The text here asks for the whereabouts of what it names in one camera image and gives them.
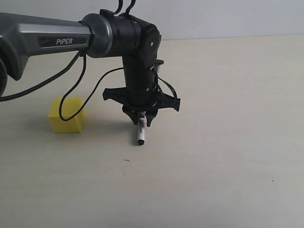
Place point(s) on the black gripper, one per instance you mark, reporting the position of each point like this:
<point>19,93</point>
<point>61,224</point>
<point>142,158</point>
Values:
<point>148,102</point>

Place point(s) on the black and white marker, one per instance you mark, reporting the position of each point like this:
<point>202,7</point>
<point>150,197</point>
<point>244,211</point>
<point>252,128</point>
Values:
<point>140,126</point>

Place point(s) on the yellow cube block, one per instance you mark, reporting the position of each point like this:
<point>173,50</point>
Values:
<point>70,106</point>

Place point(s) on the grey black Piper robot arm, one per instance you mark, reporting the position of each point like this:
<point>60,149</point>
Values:
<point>97,35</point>

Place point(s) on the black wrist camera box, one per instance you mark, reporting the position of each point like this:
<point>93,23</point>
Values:
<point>157,65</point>

